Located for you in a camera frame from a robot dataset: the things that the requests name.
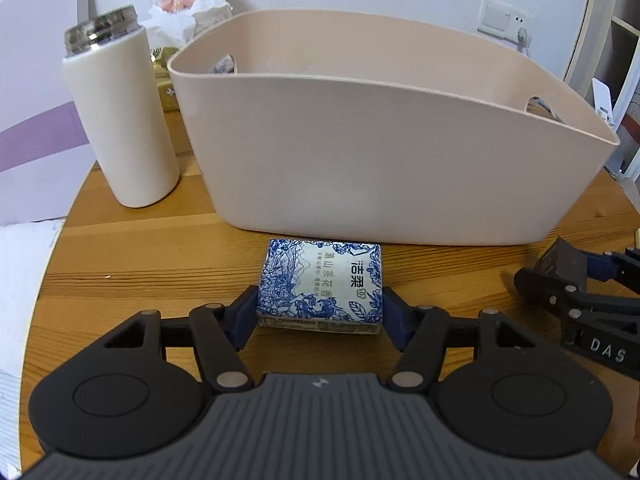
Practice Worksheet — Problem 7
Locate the gold tissue box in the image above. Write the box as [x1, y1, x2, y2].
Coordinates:
[151, 47, 179, 112]

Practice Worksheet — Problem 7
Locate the blue white tissue pack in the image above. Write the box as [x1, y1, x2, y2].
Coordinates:
[257, 238, 383, 335]

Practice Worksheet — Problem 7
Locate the beige plastic storage basket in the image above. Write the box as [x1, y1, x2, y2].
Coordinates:
[168, 10, 620, 245]

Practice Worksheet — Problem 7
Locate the white thermos bottle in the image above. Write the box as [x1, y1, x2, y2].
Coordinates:
[63, 6, 180, 208]

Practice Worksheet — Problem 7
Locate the white bedding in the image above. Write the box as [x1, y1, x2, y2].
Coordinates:
[0, 219, 64, 479]

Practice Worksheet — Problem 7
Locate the dark brown small box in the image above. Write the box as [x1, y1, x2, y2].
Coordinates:
[534, 237, 588, 292]

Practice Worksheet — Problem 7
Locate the white wall switch socket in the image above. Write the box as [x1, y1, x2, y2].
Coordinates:
[476, 0, 532, 52]

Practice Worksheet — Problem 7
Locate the white shelf unit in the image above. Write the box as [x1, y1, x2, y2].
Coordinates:
[565, 0, 640, 181]

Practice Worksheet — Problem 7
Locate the white phone stand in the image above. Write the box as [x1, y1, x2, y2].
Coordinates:
[591, 78, 616, 130]

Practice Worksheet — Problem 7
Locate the white blue-print carton box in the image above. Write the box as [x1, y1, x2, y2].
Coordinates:
[210, 54, 238, 75]

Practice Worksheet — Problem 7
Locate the lilac headboard panel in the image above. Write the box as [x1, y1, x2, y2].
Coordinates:
[1, 0, 96, 226]

